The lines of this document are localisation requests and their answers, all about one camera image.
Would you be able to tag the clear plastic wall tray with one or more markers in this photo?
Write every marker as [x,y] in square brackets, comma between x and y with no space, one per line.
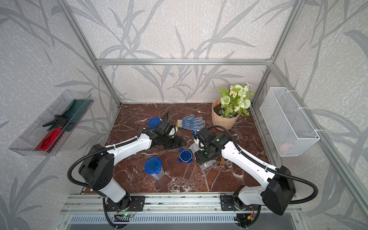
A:
[26,143]

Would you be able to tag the red spray bottle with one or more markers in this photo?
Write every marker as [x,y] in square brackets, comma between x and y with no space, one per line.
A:
[55,132]

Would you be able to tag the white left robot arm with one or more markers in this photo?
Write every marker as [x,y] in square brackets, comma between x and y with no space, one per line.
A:
[95,170]

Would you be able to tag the green mat in tray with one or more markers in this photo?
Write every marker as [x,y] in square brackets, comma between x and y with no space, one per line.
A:
[75,112]

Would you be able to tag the green white artificial flowers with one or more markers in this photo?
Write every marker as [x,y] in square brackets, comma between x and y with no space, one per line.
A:
[235,100]

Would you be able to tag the aluminium frame post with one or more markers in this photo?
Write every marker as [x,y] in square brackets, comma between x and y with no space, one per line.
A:
[66,10]

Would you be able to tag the beige ribbed flower pot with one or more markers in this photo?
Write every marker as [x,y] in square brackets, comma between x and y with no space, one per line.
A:
[217,120]

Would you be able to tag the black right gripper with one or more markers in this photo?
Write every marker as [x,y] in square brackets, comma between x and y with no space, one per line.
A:
[201,159]

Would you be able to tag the blue dotted work glove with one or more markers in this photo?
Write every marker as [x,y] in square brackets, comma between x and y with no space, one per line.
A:
[191,123]

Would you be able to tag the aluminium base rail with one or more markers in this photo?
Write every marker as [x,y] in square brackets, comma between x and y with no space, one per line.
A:
[175,208]

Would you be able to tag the clear container blue lid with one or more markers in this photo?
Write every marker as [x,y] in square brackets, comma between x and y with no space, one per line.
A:
[154,122]
[154,168]
[200,157]

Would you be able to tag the white wire mesh basket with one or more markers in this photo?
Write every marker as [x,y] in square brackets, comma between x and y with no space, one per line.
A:
[289,127]

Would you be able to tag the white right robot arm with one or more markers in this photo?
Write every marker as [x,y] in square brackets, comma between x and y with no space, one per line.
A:
[276,184]

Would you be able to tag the clear container blue lid front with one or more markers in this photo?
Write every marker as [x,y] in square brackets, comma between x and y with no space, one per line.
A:
[154,168]

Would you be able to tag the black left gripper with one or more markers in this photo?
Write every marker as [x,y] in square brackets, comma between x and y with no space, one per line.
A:
[176,144]

